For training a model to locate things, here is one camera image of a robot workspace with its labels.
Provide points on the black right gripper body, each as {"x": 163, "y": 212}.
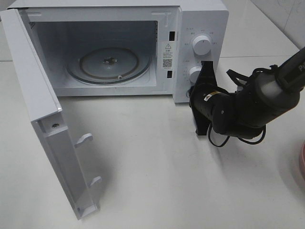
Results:
{"x": 212, "y": 105}

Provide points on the pink round plate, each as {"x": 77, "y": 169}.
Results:
{"x": 302, "y": 161}

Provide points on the white microwave door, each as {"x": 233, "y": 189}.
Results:
{"x": 45, "y": 112}

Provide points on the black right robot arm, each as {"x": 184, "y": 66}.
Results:
{"x": 263, "y": 96}

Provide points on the lower white microwave knob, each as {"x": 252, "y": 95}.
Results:
{"x": 194, "y": 73}

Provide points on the white microwave knob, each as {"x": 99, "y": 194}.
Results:
{"x": 202, "y": 44}
{"x": 194, "y": 73}

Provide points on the upper white microwave knob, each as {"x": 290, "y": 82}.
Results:
{"x": 202, "y": 44}

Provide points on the white microwave oven body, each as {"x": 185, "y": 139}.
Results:
{"x": 165, "y": 29}

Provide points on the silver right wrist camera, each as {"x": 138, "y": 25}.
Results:
{"x": 200, "y": 94}

